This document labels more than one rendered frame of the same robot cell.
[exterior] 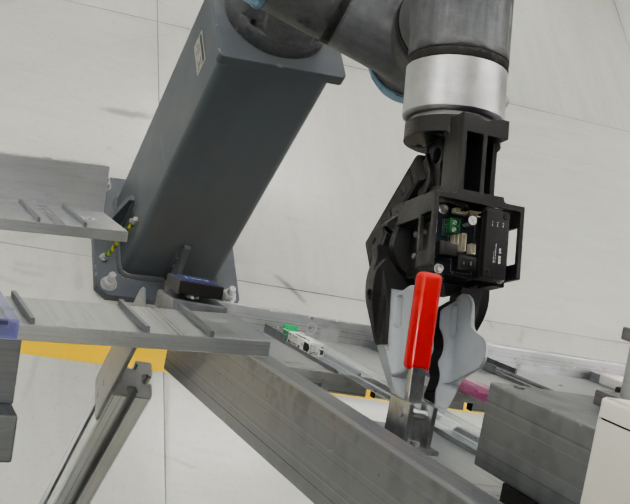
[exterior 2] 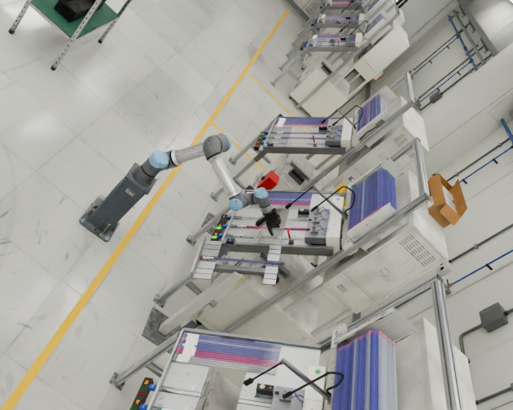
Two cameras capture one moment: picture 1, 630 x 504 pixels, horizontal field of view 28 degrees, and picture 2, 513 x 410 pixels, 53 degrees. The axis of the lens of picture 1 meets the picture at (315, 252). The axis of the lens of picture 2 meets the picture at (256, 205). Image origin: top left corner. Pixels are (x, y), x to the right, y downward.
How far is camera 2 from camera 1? 2.88 m
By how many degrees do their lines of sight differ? 59
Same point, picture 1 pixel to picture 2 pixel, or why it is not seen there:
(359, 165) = (94, 170)
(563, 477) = (318, 241)
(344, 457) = (291, 249)
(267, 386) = (265, 246)
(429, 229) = (274, 223)
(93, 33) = (34, 187)
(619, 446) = (329, 239)
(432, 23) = (265, 203)
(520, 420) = (310, 238)
